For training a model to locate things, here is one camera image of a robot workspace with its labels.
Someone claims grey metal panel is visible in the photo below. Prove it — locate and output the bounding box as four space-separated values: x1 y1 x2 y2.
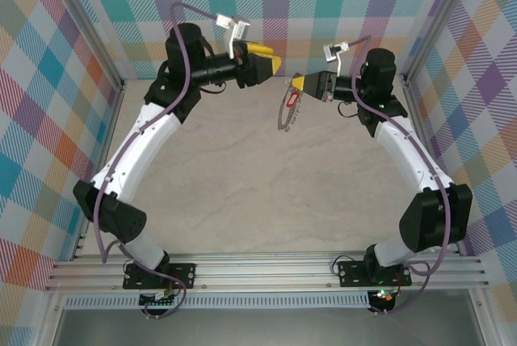
52 308 485 346

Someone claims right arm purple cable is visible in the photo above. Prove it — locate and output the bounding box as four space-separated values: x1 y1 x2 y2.
350 36 452 317

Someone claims right gripper thin black wire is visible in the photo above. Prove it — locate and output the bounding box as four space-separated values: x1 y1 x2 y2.
338 100 361 120

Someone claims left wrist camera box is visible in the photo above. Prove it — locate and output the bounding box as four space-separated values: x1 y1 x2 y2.
215 13 251 61

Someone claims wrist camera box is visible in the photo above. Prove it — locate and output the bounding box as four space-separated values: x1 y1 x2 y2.
215 13 251 61
322 42 350 78

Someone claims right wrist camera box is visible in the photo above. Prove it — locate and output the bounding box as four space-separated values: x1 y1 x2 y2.
322 42 350 78

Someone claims right aluminium frame post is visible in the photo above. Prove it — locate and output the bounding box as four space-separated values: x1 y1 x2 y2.
403 0 482 80

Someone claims aluminium frame post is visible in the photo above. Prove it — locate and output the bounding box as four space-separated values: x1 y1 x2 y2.
46 0 127 91
403 0 482 80

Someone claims left aluminium frame post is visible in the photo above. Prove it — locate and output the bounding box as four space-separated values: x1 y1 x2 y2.
46 0 127 91

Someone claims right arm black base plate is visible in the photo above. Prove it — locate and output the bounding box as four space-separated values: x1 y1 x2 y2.
337 259 413 289

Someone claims aluminium cross rail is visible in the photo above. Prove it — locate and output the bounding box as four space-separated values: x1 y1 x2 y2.
44 251 490 295

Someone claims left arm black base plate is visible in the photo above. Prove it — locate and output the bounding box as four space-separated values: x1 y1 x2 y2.
123 261 198 291

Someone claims white slotted cable duct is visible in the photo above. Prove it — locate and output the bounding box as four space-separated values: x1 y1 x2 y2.
63 291 372 310

